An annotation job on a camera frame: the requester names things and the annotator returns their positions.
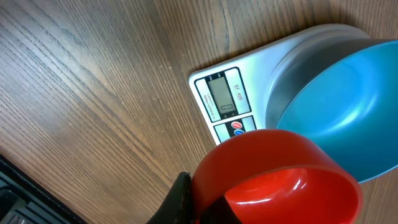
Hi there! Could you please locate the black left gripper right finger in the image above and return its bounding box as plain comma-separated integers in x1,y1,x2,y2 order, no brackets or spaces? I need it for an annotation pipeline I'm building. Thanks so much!
199,195,242,224

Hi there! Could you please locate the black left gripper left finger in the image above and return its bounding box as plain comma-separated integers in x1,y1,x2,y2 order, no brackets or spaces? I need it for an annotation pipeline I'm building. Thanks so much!
147,172,193,224

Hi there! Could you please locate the red scoop with blue handle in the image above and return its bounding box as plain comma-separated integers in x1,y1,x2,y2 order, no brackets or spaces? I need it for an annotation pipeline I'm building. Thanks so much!
192,129,363,223

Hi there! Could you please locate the white digital kitchen scale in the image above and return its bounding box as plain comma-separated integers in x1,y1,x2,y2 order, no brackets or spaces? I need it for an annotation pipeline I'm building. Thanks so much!
188,24,370,144

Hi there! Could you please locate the blue bowl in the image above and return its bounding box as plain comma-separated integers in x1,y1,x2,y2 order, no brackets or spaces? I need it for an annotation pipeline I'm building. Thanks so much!
265,39,397,182

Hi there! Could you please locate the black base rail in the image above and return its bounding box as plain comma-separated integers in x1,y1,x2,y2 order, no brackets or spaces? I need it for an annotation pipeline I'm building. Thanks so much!
1,156,86,223

